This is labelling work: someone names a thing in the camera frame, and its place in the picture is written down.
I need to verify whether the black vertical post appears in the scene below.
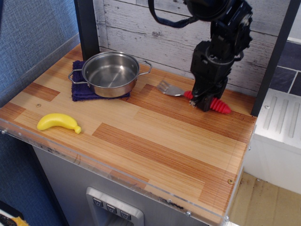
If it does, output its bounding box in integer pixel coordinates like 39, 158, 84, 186
251, 0, 301, 117
74, 0, 100, 60

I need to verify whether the purple folded cloth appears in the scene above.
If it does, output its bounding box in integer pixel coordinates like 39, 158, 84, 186
71, 60, 130, 102

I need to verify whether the red handled metal fork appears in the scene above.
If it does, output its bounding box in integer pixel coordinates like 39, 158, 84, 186
157, 80, 231, 114

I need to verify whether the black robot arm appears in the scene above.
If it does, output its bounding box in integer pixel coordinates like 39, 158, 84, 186
186, 0, 253, 112

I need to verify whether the yellow plastic banana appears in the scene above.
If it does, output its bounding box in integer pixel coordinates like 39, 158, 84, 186
37, 113, 81, 134

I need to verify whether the white toy sink unit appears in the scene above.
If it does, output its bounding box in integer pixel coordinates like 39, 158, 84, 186
244, 89, 301, 194

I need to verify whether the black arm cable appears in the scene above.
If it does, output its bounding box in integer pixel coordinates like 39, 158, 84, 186
148, 0, 198, 29

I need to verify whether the black right vertical post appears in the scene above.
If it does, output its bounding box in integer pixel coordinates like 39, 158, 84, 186
251, 0, 301, 117

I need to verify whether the yellow object bottom left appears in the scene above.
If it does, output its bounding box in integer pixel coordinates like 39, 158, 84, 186
12, 217, 29, 226

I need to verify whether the silver dispenser button panel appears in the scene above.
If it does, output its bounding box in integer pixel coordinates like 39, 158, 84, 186
86, 187, 144, 226

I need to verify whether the clear acrylic table edge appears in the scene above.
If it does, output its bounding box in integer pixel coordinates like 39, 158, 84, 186
0, 117, 257, 226

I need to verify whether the grey toy fridge cabinet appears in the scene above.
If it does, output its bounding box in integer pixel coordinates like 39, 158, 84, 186
32, 145, 226, 226

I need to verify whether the black left vertical post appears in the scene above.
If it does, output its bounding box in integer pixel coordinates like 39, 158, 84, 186
74, 0, 100, 60

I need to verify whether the stainless steel pot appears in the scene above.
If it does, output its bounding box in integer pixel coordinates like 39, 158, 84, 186
68, 51, 152, 98

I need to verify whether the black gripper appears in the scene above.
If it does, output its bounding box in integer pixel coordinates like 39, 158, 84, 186
190, 41, 234, 112

